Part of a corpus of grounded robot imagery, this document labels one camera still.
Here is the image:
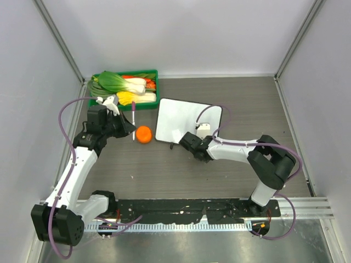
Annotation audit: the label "white marker with magenta cap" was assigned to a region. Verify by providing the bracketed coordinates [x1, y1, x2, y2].
[132, 101, 136, 141]

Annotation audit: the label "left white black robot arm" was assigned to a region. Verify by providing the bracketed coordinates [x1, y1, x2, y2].
[31, 105, 136, 247]

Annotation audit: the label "green long vegetable stalks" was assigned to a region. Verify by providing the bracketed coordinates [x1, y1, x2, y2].
[87, 76, 109, 97]

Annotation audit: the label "small white whiteboard black frame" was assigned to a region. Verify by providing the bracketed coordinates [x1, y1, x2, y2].
[155, 98, 223, 144]

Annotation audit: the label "green plastic vegetable tray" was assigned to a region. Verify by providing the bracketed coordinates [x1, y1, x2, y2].
[87, 70, 160, 111]

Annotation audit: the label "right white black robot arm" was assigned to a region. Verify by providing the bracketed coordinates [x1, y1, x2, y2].
[179, 132, 302, 216]

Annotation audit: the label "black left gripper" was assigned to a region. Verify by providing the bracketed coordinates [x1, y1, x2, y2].
[101, 110, 136, 138]

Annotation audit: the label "orange mandarin fruit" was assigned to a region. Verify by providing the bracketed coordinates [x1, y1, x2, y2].
[135, 125, 152, 144]

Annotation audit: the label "green white bok choy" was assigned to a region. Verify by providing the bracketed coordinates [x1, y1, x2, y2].
[97, 71, 146, 95]

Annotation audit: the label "yellow white napa cabbage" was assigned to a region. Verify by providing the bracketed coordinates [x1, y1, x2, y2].
[116, 92, 157, 106]

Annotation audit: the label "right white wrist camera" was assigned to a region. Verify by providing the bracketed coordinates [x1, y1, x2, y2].
[195, 123, 212, 140]

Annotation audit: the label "white slotted cable duct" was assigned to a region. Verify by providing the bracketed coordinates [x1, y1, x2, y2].
[84, 221, 252, 233]

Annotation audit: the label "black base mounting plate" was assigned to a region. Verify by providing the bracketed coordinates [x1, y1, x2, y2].
[99, 198, 281, 225]

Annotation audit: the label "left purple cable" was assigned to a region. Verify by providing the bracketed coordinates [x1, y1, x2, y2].
[48, 96, 143, 260]

